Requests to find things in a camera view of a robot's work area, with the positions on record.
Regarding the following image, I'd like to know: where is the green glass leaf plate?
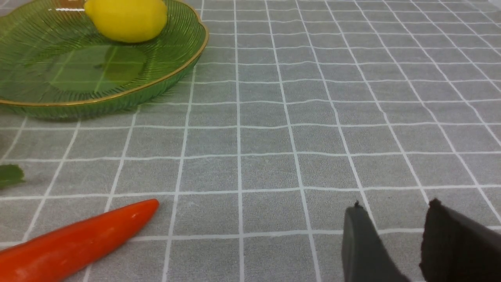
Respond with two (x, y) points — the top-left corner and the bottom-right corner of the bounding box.
(0, 0), (209, 120)

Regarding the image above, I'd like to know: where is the white radish with green leaves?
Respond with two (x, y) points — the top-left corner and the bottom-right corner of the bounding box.
(0, 164), (25, 189)

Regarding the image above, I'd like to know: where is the red chili pepper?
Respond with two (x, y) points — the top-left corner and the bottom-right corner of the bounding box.
(0, 199), (159, 282)

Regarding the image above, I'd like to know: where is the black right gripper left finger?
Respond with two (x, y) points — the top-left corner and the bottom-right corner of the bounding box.
(341, 201), (409, 282)

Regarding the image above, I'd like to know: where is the yellow lemon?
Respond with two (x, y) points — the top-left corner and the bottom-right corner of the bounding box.
(84, 0), (168, 43)

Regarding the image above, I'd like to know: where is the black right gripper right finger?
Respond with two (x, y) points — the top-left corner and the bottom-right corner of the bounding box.
(419, 199), (501, 282)

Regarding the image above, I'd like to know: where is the grey checked tablecloth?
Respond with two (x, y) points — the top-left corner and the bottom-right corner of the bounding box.
(1, 0), (500, 282)

